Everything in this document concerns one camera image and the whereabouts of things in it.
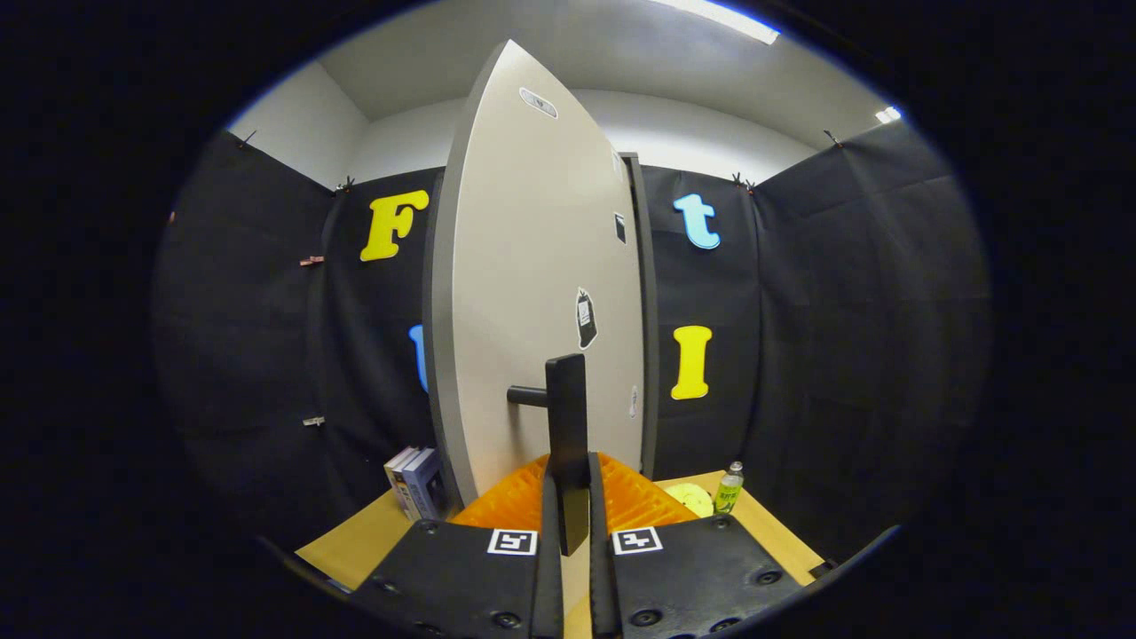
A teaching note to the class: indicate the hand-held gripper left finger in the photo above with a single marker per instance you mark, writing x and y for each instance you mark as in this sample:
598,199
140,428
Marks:
461,577

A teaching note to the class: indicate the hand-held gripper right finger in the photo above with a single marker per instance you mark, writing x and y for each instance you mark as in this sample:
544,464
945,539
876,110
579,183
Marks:
692,577

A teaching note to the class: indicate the grey shoe cabinet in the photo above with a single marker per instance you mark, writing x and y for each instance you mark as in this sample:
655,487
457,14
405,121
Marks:
650,311

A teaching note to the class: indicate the beige shoe cabinet door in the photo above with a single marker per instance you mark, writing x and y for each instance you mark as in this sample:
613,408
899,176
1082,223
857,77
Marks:
532,266

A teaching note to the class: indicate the yellow round object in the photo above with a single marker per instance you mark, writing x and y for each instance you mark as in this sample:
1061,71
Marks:
688,499

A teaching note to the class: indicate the green drink bottle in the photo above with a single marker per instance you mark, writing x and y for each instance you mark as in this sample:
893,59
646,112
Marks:
729,493

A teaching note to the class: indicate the blue cover book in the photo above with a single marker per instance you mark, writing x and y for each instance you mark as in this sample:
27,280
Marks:
428,484

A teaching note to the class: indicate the dark spine book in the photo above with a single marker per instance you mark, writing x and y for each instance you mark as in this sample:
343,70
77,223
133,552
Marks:
406,484

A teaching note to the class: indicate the white book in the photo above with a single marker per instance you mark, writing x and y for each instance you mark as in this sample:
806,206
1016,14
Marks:
393,470

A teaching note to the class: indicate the black backdrop cloth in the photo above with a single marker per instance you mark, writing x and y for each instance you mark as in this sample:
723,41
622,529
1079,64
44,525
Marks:
843,355

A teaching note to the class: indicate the black clip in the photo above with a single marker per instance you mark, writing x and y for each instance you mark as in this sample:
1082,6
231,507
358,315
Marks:
742,183
247,139
344,185
832,138

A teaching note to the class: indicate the small ceiling light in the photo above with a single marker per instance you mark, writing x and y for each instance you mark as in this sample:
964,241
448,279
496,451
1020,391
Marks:
887,114

